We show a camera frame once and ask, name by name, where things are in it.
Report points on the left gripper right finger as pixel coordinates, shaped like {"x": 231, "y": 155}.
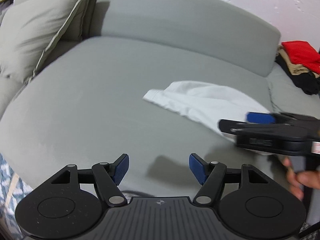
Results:
{"x": 214, "y": 176}

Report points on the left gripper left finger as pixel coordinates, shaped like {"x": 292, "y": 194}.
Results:
{"x": 104, "y": 176}

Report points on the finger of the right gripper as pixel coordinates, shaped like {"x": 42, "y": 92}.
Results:
{"x": 238, "y": 128}
{"x": 269, "y": 118}

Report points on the white t-shirt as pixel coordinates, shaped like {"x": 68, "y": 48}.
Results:
{"x": 205, "y": 103}

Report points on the right hand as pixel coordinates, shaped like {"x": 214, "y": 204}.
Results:
{"x": 296, "y": 180}

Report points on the tan folded garment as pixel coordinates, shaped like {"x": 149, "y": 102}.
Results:
{"x": 294, "y": 69}

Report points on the black folded garment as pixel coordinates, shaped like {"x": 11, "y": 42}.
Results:
{"x": 307, "y": 82}

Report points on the grey sofa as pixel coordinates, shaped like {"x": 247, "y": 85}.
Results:
{"x": 87, "y": 105}

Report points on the red folded garment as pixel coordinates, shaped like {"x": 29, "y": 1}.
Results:
{"x": 301, "y": 52}

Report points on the blue white patterned rug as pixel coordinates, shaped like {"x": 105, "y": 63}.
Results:
{"x": 13, "y": 190}

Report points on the grey throw pillow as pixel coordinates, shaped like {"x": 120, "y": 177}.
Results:
{"x": 31, "y": 29}

